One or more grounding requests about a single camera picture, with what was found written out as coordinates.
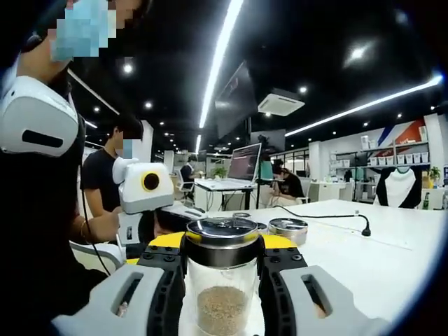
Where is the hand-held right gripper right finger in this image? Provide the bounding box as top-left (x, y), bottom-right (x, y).
top-left (257, 234), bottom-right (389, 336)

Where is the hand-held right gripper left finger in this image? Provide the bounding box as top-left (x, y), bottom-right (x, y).
top-left (50, 232), bottom-right (188, 336)

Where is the tall seasoning bottle beige powder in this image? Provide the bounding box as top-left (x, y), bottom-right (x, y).
top-left (267, 216), bottom-right (309, 246)

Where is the tall seasoning bottle brown powder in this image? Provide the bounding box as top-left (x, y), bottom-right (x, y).
top-left (181, 216), bottom-right (264, 336)

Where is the white office chair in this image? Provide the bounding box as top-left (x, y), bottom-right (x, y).
top-left (178, 171), bottom-right (196, 201)
top-left (69, 240), bottom-right (126, 274)
top-left (303, 181), bottom-right (322, 205)

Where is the white standing desk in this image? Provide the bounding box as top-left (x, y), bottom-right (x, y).
top-left (193, 177), bottom-right (259, 211)

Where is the open laptop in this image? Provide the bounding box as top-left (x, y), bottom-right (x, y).
top-left (204, 142), bottom-right (263, 190)

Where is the curved ceiling light strip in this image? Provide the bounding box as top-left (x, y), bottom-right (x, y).
top-left (283, 74), bottom-right (444, 138)
top-left (198, 0), bottom-right (245, 130)

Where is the operator in black shirt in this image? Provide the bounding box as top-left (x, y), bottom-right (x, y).
top-left (0, 80), bottom-right (109, 326)

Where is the black hanging screen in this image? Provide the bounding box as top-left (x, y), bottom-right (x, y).
top-left (213, 60), bottom-right (260, 141)

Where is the white wearable device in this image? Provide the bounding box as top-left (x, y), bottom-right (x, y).
top-left (0, 75), bottom-right (80, 159)

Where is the group of ceiling spotlights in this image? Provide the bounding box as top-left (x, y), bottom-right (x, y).
top-left (90, 59), bottom-right (403, 148)

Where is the black white raglan shirt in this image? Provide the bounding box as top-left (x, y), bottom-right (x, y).
top-left (372, 166), bottom-right (423, 210)

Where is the ceiling air conditioner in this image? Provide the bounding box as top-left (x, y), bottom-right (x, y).
top-left (257, 88), bottom-right (307, 117)

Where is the row of white storage boxes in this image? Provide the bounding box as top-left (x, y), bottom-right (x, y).
top-left (369, 153), bottom-right (431, 166)

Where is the metal shelf rack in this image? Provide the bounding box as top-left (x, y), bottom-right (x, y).
top-left (330, 139), bottom-right (431, 169)

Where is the black thin cable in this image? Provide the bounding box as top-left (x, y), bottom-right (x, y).
top-left (77, 115), bottom-right (122, 279)

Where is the black power cable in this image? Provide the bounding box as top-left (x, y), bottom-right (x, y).
top-left (275, 204), bottom-right (372, 238)

